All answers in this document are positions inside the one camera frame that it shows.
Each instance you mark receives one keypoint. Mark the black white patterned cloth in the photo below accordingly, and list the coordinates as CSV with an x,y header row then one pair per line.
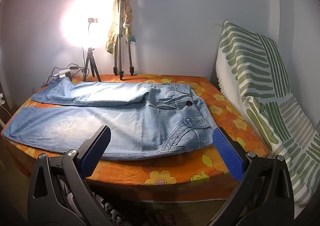
x,y
106,206

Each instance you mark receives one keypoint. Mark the white clip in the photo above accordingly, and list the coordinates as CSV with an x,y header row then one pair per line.
x,y
2,98

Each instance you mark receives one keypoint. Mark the tall metal tripod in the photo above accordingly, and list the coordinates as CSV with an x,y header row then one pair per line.
x,y
117,48

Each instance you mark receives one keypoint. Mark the small black tripod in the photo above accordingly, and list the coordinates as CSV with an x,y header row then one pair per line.
x,y
90,58

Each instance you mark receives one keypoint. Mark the small teal tag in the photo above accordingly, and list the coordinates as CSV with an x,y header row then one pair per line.
x,y
132,39

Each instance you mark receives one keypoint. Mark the light blue denim pants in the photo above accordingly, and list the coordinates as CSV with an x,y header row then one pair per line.
x,y
125,120

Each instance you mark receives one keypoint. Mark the green striped white blanket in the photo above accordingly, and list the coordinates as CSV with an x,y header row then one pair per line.
x,y
255,65

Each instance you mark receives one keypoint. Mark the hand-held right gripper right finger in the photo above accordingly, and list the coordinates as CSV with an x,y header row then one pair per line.
x,y
228,153

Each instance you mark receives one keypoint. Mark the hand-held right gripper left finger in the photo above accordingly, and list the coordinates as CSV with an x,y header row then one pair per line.
x,y
96,150

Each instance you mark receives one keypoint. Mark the yellow patterned cloth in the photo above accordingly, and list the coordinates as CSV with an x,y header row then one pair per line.
x,y
111,38

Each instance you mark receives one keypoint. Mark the orange floral bedsheet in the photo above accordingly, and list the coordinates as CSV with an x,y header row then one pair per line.
x,y
175,168

